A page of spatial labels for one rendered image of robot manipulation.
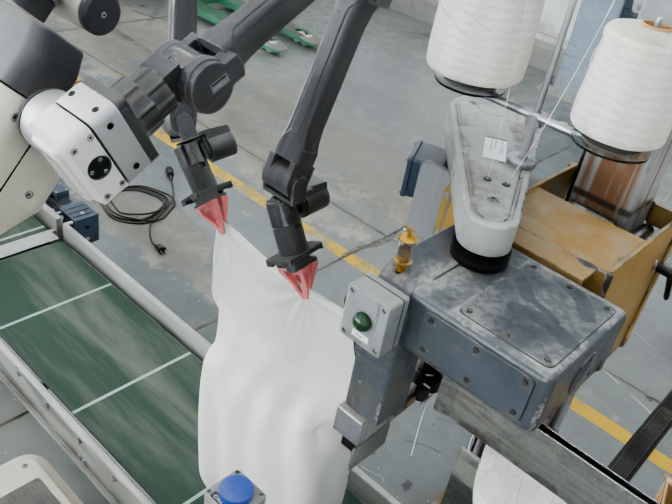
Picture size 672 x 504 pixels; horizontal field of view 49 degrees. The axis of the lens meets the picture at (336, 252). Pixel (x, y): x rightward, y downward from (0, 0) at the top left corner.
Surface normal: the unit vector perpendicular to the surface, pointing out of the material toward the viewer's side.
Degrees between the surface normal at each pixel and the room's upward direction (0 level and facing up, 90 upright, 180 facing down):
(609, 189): 90
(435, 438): 0
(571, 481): 90
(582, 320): 0
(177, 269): 0
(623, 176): 90
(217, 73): 89
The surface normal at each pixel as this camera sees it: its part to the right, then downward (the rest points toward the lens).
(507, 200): 0.15, -0.82
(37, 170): 0.72, 0.47
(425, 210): -0.67, 0.33
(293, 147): -0.58, 0.00
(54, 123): -0.21, -0.55
